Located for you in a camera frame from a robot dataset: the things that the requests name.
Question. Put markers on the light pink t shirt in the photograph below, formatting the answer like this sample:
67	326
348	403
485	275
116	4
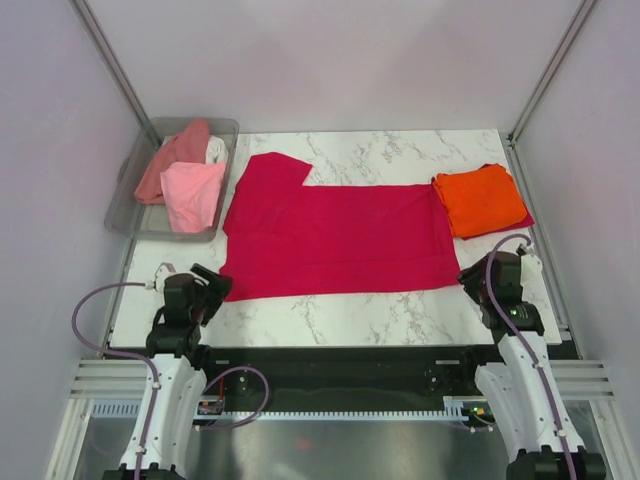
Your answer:
191	192

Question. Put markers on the white slotted cable duct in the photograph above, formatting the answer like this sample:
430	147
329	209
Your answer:
129	409

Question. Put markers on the clear plastic bin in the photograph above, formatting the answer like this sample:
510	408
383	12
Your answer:
128	216

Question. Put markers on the aluminium frame post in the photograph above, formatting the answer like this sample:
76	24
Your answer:
99	39
562	50

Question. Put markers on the white t shirt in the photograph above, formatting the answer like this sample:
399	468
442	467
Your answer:
216	151

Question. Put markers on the left aluminium frame post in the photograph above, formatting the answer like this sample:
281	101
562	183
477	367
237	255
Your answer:
99	39

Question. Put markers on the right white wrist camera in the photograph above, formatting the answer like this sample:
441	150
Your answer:
531	264

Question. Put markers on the dusty rose t shirt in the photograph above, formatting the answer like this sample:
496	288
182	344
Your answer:
188	146

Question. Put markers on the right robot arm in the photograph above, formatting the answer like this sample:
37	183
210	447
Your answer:
521	391

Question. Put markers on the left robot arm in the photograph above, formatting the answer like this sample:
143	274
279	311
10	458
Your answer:
175	376

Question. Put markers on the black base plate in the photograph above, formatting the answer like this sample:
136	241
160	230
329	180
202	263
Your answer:
345	379

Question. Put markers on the orange folded t shirt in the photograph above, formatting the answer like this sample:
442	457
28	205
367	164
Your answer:
448	188

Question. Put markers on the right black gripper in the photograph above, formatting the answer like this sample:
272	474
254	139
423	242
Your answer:
468	278

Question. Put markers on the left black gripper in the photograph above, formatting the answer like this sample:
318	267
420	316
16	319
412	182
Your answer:
216	290

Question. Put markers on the right aluminium frame post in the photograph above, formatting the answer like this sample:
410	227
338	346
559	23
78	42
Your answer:
562	50

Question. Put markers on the magenta t shirt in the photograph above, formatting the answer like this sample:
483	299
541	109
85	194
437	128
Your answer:
490	203
285	238

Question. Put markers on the folded magenta t shirt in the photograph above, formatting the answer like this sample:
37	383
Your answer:
490	203

